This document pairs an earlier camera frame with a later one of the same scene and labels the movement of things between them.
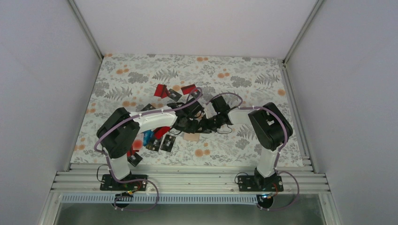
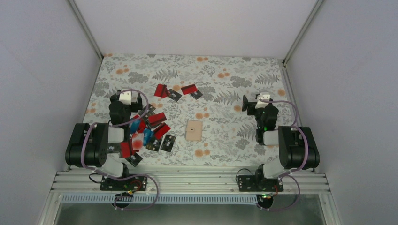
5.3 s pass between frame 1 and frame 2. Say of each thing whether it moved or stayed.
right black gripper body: moved
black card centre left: stayed
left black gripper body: moved
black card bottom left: stayed
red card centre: stayed
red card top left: stayed
